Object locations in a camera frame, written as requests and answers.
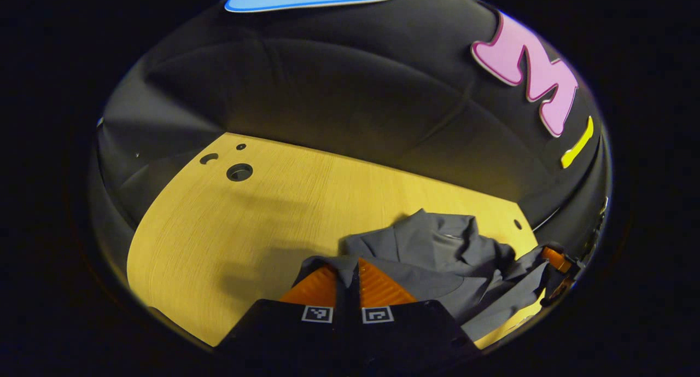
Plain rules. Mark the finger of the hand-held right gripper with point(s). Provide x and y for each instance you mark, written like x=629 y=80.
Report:
x=556 y=259

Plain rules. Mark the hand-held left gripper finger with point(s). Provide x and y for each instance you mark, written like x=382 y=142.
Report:
x=342 y=317
x=355 y=317

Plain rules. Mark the grey collared shirt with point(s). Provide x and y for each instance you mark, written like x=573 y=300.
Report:
x=437 y=240

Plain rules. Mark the black backdrop cloth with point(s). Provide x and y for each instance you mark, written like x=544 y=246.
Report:
x=328 y=81

